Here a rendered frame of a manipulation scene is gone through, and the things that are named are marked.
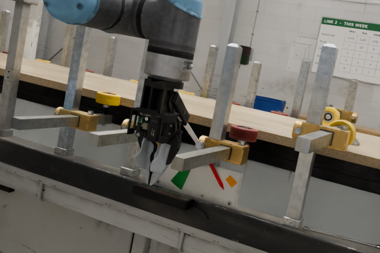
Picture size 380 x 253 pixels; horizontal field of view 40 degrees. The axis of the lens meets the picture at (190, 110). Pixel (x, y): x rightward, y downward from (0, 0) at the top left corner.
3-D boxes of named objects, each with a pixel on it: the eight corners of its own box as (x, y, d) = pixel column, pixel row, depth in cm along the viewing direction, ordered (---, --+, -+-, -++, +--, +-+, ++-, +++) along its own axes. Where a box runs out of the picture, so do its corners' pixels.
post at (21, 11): (3, 136, 173) (23, 1, 168) (-8, 133, 175) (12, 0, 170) (12, 136, 177) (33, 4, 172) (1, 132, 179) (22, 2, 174)
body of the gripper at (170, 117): (124, 137, 98) (135, 74, 97) (146, 134, 106) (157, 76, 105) (159, 147, 95) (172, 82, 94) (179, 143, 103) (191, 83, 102)
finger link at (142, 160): (124, 183, 100) (132, 137, 99) (138, 179, 106) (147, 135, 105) (137, 187, 99) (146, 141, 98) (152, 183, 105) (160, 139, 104)
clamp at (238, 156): (240, 165, 137) (244, 147, 137) (194, 153, 143) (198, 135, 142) (247, 163, 143) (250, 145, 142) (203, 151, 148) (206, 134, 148)
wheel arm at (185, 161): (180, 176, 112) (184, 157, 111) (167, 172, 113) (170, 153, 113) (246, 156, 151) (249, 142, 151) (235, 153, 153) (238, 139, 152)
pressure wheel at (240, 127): (245, 169, 146) (253, 129, 145) (219, 162, 149) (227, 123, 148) (254, 166, 153) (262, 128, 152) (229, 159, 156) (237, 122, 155)
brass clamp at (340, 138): (343, 152, 126) (348, 131, 125) (289, 139, 131) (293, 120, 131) (347, 150, 131) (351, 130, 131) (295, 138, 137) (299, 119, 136)
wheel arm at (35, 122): (18, 133, 136) (21, 117, 136) (8, 130, 138) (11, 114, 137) (111, 126, 176) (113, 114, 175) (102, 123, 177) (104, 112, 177)
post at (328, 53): (296, 231, 132) (336, 44, 127) (283, 226, 134) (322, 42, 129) (299, 227, 135) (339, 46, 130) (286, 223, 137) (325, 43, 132)
